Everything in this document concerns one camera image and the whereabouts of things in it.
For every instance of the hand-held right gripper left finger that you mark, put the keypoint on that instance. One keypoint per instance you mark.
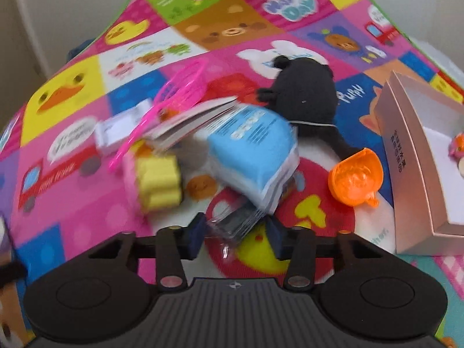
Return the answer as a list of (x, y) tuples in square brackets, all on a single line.
[(194, 239)]

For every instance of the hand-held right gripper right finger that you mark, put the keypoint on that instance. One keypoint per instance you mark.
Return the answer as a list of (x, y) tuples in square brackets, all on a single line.
[(275, 241)]

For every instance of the yellow and pink toy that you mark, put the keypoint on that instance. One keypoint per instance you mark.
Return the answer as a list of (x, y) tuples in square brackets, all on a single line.
[(156, 177)]

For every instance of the blue and white tissue packet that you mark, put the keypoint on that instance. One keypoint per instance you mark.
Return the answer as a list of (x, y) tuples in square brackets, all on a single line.
[(246, 152)]

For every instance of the orange plastic capsule half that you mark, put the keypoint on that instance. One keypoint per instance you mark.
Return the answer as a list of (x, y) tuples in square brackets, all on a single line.
[(355, 177)]

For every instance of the white booklet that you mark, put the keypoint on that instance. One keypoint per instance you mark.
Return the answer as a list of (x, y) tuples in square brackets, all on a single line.
[(188, 123)]

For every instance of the white battery charger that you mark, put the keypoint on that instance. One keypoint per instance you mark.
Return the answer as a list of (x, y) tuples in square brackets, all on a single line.
[(112, 134)]

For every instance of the pink cardboard box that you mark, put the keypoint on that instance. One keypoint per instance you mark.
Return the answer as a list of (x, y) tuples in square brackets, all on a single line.
[(409, 174)]

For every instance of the pink plastic scoop net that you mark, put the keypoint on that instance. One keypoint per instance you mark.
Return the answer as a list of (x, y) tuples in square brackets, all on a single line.
[(181, 87)]

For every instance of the black plush toy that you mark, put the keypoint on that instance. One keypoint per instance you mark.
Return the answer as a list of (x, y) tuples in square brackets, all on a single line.
[(304, 90)]

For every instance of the colourful cartoon play mat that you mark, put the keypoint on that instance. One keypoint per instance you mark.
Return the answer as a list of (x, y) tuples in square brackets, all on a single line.
[(72, 174)]

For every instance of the pink round toy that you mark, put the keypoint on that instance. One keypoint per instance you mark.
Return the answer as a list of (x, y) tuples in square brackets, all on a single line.
[(457, 148)]

